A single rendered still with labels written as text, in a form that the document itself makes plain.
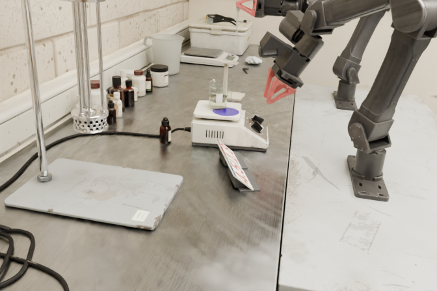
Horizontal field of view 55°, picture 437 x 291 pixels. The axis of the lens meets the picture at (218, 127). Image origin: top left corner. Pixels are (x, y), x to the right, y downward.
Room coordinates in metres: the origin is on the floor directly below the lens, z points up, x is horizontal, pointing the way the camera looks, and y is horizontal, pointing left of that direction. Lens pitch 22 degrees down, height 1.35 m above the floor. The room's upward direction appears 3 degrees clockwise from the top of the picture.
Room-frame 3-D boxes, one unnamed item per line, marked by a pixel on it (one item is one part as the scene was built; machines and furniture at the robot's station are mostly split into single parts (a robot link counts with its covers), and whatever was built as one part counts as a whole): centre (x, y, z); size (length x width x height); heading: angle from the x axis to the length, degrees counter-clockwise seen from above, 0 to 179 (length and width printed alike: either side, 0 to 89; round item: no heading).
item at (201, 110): (1.04, 0.00, 0.98); 0.12 x 0.12 x 0.01; 86
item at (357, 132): (0.87, -0.34, 1.00); 0.09 x 0.06 x 0.06; 124
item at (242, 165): (0.91, -0.03, 0.92); 0.09 x 0.06 x 0.04; 13
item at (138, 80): (1.39, 0.28, 0.94); 0.05 x 0.05 x 0.09
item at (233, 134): (1.04, -0.02, 0.94); 0.22 x 0.13 x 0.08; 86
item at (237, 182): (0.81, -0.06, 0.92); 0.09 x 0.06 x 0.04; 13
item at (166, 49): (1.73, 0.25, 0.97); 0.18 x 0.13 x 0.15; 74
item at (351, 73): (1.45, -0.44, 1.00); 0.09 x 0.06 x 0.06; 17
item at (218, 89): (1.05, 0.01, 1.02); 0.06 x 0.05 x 0.08; 36
